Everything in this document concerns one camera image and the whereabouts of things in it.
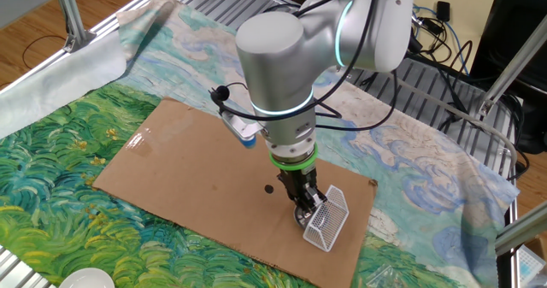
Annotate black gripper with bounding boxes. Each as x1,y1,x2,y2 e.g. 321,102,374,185
276,166,328,215

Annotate round stainless steel plate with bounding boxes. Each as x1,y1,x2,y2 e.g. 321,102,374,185
292,201,338,231

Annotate white mesh goal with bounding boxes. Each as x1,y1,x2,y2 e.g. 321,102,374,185
302,185,350,253

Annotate clear bag of screws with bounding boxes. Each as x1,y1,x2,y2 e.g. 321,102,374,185
365,264,401,288

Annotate brown cardboard sheet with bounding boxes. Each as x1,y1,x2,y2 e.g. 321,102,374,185
92,97,379,288

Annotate clear tape patch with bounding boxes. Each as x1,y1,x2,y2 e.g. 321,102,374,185
125,126,157,157

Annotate white bowl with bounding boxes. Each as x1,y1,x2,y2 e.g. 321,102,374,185
57,267,115,288

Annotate black power adapter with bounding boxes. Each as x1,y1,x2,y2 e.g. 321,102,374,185
435,0,452,22

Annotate painted landscape tablecloth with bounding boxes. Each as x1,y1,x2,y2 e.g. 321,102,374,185
0,0,521,288

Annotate clear plastic parts box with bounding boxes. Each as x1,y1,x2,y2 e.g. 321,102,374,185
515,244,547,288

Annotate black computer case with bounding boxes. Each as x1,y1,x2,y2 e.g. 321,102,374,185
468,0,547,155

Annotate green gripper mounting ring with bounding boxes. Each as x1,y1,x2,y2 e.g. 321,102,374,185
268,144,320,172

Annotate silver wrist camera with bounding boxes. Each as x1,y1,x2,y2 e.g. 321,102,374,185
220,108,264,149

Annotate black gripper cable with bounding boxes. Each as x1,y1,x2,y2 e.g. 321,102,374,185
315,65,399,132

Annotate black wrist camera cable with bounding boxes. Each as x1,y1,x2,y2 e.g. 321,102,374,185
208,0,381,122

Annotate grey corrugated hose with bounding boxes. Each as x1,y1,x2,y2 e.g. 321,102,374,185
395,76,519,180

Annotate black table cables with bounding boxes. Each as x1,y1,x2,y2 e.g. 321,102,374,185
357,22,531,182

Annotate blue cable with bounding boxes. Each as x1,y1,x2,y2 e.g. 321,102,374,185
412,3,471,76

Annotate aluminium frame strut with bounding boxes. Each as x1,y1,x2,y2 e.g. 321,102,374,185
475,13,547,119
494,201,547,257

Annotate aluminium strut with foot bracket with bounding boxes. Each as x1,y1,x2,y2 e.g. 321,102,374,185
50,0,97,53

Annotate thin black floor cable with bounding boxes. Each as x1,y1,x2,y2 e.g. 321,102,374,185
21,34,68,70

